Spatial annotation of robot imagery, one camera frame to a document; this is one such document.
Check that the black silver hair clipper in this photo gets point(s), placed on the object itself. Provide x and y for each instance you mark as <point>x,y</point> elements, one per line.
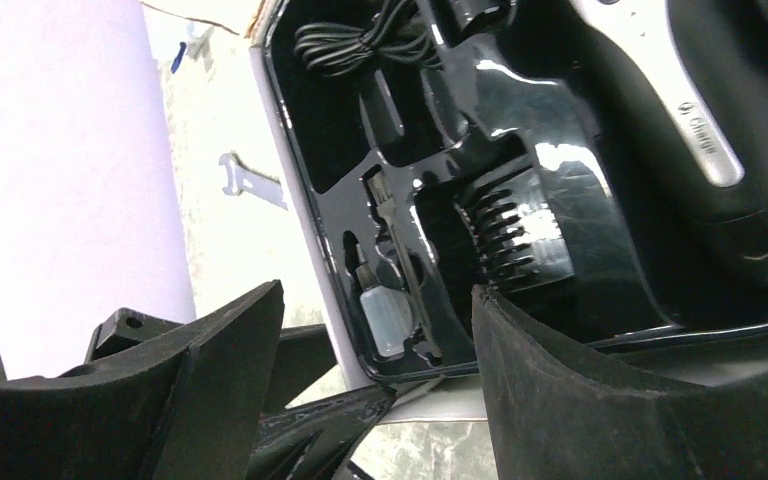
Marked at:
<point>691,78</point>

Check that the clear plastic organizer box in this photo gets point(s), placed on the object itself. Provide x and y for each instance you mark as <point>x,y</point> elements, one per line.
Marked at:
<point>195,44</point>

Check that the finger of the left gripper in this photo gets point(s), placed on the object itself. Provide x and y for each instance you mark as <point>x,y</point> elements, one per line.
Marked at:
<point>316,440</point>
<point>303,355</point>

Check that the silver combination wrench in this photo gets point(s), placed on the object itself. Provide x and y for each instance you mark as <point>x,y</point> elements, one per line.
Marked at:
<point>241,179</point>

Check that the black cleaning brush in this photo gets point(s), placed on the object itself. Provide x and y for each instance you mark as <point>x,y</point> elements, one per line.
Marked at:
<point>385,207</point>

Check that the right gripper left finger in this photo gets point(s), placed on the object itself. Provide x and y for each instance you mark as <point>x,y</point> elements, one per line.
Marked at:
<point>183,405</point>

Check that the small white oil bottle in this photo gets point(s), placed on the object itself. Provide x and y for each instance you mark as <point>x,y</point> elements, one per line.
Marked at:
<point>389,312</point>

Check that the white hair clipper box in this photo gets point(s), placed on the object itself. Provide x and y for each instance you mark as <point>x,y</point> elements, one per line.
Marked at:
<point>602,165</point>

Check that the black comb guard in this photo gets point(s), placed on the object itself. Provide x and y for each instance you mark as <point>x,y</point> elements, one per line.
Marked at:
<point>534,224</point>

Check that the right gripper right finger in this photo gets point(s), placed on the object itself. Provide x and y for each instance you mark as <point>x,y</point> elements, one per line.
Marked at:
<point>558,409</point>

